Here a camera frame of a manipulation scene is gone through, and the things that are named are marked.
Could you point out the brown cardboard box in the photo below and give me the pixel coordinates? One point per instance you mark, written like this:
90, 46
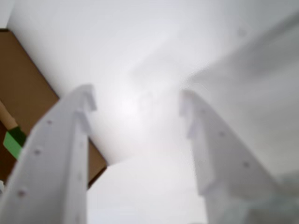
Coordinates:
21, 81

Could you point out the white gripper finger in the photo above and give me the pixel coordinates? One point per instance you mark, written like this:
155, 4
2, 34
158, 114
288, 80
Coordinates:
222, 163
51, 163

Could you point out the green cube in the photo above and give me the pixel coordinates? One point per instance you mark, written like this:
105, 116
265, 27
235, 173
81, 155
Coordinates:
12, 143

